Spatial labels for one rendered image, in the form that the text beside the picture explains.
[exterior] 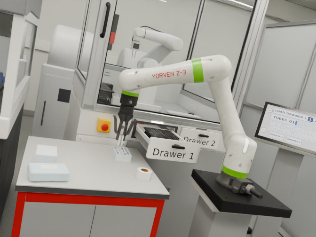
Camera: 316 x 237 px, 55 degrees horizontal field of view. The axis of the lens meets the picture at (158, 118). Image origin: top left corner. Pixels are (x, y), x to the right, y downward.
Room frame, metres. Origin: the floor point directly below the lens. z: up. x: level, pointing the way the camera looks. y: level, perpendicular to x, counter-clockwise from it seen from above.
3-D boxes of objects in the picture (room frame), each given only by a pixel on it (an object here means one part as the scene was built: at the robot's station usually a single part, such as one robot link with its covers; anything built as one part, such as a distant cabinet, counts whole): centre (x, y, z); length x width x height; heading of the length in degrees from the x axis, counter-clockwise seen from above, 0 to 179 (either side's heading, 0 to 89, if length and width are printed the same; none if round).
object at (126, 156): (1.56, 0.15, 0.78); 0.12 x 0.08 x 0.04; 20
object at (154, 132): (1.72, -0.05, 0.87); 0.22 x 0.18 x 0.06; 21
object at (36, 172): (1.13, 0.38, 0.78); 0.15 x 0.10 x 0.04; 121
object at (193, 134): (1.94, -0.30, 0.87); 0.29 x 0.02 x 0.11; 111
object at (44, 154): (1.28, 0.45, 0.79); 0.13 x 0.09 x 0.05; 21
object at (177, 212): (2.29, 0.13, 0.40); 1.03 x 0.95 x 0.80; 111
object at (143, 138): (1.72, -0.05, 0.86); 0.40 x 0.26 x 0.06; 21
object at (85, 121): (2.29, 0.13, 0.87); 1.02 x 0.95 x 0.14; 111
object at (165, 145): (1.53, -0.12, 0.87); 0.29 x 0.02 x 0.11; 111
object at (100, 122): (1.69, 0.30, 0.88); 0.07 x 0.05 x 0.07; 111
